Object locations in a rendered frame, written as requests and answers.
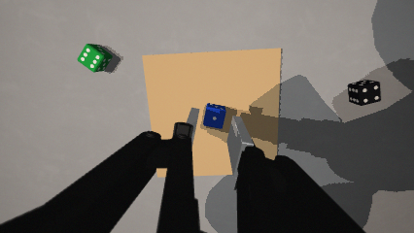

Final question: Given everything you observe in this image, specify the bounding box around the green die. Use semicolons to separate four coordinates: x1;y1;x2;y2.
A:
78;44;113;73

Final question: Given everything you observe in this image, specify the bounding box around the blue die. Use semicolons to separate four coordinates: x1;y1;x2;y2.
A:
203;103;226;129

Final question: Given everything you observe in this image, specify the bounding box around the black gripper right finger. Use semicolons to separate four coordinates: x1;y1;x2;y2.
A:
226;116;365;233

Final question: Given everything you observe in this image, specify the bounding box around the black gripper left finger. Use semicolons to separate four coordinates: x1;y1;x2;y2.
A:
0;108;200;233

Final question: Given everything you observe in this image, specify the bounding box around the black die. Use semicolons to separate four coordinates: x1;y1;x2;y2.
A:
348;80;381;106

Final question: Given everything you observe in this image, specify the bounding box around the tan flat mat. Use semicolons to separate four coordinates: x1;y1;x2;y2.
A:
142;48;281;176

